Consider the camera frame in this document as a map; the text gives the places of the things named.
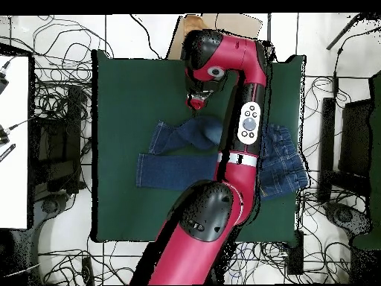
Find black office chair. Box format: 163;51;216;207
31;84;87;218
318;97;374;239

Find blue denim jeans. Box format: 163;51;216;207
135;115;309;201

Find black slanted rod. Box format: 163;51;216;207
325;13;364;51

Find black power strip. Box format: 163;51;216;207
80;256;95;286

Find single black cable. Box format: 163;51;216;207
129;13;163;60

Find green covered side table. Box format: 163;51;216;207
352;69;381;251

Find dark green table cloth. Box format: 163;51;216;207
91;48;307;244

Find cardboard box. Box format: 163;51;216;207
165;13;275;62

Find black connector with cable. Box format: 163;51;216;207
0;57;14;95

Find black and blue cable tangle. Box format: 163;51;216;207
228;241;291;284

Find black label strip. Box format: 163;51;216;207
0;143;16;163

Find white table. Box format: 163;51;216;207
0;54;31;230

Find brown cloth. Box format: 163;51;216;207
183;14;209;34

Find black device with cable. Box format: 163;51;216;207
0;117;33;147

